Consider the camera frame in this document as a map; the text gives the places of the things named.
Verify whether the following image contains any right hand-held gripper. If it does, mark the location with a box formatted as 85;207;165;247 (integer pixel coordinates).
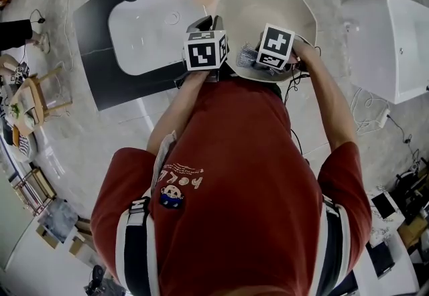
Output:
255;22;296;71

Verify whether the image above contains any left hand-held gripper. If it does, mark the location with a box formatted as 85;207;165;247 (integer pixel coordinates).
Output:
183;15;230;72

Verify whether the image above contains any grey scrubbing cloth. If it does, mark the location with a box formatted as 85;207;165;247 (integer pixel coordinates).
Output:
235;42;261;68

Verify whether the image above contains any cream round basin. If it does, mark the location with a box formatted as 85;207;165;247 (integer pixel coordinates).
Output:
151;0;318;83

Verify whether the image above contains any person's right forearm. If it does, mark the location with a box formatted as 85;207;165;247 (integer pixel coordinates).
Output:
290;39;359;154

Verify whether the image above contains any person's left forearm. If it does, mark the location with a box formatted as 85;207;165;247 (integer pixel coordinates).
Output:
146;70;209;156

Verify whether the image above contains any white sink basin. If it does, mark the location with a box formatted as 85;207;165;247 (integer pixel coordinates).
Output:
107;0;225;76

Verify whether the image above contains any white bathtub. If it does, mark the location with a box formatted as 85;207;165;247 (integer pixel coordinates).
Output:
341;0;429;105

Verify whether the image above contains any person's red shirt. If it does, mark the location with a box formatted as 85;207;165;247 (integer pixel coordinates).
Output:
89;78;373;296

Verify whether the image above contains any black tablet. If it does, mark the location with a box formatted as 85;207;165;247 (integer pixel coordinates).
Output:
364;240;397;281
370;192;397;221

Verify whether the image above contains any wooden coffee table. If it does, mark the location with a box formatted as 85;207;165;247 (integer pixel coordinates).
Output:
9;66;74;137

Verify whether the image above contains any black equipment stand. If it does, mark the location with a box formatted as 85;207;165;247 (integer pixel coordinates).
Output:
394;160;429;255

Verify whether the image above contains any marble pattern table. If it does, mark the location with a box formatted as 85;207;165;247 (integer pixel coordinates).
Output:
363;186;407;257

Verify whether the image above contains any wooden shelf rack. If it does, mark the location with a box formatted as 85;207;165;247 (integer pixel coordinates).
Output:
11;167;57;216

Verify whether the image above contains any plastic wrapped panel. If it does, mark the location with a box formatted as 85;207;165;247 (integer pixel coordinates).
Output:
36;198;80;244

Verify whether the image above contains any black office chair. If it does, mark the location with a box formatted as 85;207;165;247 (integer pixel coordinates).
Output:
83;264;109;296

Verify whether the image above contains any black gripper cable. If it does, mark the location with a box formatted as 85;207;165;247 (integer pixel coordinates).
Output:
284;65;312;103

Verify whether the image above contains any white power strip cable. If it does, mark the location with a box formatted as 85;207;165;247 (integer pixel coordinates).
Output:
349;86;392;137

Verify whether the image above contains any white lanyard strap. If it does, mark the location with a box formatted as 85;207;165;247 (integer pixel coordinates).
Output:
153;129;178;190

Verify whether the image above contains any black floor cable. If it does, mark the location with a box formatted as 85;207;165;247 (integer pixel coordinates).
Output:
28;8;47;26
386;113;422;163

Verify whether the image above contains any black white shoulder strap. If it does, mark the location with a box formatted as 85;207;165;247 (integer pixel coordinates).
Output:
115;196;161;296
316;197;352;296

